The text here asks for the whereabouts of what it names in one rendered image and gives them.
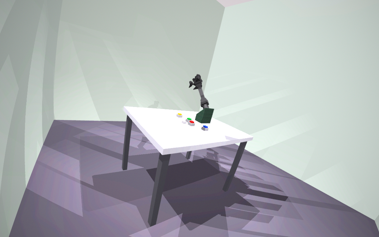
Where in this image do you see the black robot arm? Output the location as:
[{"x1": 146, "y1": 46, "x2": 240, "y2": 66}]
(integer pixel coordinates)
[{"x1": 192, "y1": 74, "x2": 209, "y2": 109}]

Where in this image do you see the blue button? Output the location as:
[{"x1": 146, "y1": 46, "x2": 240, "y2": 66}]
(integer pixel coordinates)
[{"x1": 201, "y1": 125, "x2": 209, "y2": 131}]

